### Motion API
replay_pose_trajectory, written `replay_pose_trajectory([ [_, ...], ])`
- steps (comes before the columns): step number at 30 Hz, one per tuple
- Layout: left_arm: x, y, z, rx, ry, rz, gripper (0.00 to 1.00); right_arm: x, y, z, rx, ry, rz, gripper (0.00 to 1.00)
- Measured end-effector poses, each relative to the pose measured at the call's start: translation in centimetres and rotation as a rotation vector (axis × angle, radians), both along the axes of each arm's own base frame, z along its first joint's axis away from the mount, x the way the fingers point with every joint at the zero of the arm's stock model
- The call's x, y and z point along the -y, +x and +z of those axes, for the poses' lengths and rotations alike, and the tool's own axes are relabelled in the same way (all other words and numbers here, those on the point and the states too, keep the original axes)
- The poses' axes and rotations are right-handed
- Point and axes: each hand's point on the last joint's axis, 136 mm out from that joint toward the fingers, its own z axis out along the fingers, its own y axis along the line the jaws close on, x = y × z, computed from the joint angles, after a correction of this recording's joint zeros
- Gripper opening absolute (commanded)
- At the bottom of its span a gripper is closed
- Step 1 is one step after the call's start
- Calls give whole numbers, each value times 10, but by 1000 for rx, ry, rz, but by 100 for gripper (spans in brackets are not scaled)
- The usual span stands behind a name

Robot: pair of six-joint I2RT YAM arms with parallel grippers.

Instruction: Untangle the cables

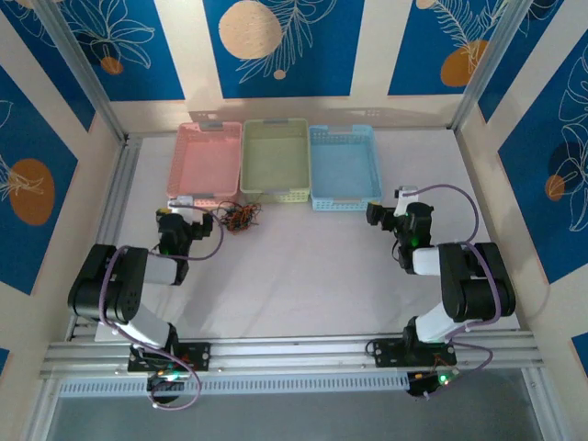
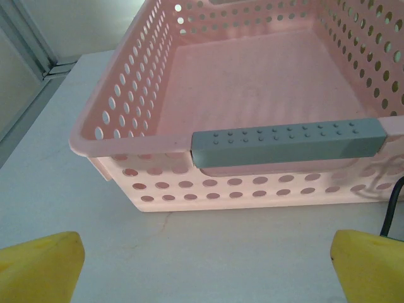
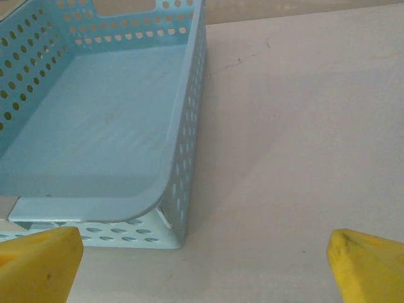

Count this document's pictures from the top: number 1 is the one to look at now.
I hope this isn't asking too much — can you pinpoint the thin black cable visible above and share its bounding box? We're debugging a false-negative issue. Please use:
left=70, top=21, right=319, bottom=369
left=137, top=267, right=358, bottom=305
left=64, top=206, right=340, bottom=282
left=219, top=206, right=258, bottom=236
left=216, top=201, right=244, bottom=231
left=217, top=204, right=252, bottom=235

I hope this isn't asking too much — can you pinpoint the thin orange cable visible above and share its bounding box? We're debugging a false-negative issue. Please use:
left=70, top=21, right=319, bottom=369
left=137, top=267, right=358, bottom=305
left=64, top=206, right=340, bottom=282
left=220, top=204, right=254, bottom=231
left=224, top=201, right=263, bottom=229
left=233, top=201, right=263, bottom=224

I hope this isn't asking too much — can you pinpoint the thick black cable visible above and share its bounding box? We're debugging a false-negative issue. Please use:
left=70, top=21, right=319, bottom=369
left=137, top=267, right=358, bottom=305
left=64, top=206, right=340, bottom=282
left=229, top=204, right=262, bottom=231

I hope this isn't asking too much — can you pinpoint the blue plastic basket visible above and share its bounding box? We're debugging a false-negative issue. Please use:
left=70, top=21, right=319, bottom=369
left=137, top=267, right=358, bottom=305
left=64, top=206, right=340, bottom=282
left=307, top=123, right=385, bottom=212

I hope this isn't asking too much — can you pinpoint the pink plastic basket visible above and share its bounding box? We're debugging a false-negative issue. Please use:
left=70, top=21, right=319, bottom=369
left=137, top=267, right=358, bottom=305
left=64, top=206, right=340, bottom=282
left=165, top=121, right=243, bottom=208

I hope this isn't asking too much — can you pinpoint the green plastic basket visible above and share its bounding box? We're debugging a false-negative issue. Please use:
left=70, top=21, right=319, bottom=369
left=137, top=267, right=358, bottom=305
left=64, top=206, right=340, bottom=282
left=239, top=118, right=311, bottom=206

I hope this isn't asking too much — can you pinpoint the circuit board with green light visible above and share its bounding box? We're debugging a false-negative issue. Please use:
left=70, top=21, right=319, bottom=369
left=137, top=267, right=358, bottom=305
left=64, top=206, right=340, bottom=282
left=145, top=367, right=192, bottom=406
left=406, top=367, right=461, bottom=401

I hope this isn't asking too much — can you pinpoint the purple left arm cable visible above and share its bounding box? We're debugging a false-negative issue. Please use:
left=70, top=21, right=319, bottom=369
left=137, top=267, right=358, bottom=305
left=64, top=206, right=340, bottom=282
left=98, top=204, right=226, bottom=411

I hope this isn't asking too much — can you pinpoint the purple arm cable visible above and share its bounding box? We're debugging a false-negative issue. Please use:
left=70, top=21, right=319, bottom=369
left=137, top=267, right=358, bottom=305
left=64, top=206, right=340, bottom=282
left=98, top=204, right=226, bottom=411
left=413, top=183, right=504, bottom=401

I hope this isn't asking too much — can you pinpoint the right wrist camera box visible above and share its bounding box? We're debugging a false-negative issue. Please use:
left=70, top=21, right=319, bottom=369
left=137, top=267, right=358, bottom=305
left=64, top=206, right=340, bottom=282
left=395, top=186, right=420, bottom=217

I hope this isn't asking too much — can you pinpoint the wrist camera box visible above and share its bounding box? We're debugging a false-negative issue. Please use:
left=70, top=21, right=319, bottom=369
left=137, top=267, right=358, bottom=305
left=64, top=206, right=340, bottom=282
left=395, top=186, right=420, bottom=217
left=167, top=196, right=197, bottom=217

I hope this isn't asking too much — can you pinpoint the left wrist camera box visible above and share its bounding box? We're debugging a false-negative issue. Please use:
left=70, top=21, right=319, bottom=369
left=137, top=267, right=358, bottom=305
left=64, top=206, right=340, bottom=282
left=167, top=196, right=197, bottom=217

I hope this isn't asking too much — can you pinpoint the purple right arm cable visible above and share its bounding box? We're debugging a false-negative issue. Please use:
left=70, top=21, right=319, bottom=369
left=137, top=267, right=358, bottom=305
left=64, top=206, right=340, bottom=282
left=413, top=183, right=504, bottom=401

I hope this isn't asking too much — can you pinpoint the aluminium side rail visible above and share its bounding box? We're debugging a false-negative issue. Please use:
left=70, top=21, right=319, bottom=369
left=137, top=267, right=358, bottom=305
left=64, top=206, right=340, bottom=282
left=66, top=137, right=141, bottom=344

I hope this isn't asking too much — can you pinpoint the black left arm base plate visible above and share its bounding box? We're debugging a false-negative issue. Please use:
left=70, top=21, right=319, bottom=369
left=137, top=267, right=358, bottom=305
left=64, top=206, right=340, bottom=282
left=127, top=342, right=212, bottom=373

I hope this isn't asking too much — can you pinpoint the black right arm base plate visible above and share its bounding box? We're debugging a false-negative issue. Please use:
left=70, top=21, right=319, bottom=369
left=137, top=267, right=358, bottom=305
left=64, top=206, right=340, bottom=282
left=367, top=337, right=458, bottom=368

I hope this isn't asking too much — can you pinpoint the aluminium frame rail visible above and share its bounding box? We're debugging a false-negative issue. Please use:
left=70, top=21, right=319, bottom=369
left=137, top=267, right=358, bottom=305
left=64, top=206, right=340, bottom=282
left=39, top=334, right=543, bottom=380

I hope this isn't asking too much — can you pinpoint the aluminium frame post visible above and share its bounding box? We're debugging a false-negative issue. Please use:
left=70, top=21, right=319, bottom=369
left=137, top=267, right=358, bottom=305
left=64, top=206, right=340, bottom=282
left=447, top=0, right=529, bottom=133
left=34, top=0, right=130, bottom=144

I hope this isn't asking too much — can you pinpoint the slotted grey cable duct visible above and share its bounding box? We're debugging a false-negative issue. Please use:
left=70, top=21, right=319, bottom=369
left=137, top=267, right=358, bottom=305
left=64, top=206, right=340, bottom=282
left=57, top=370, right=411, bottom=399

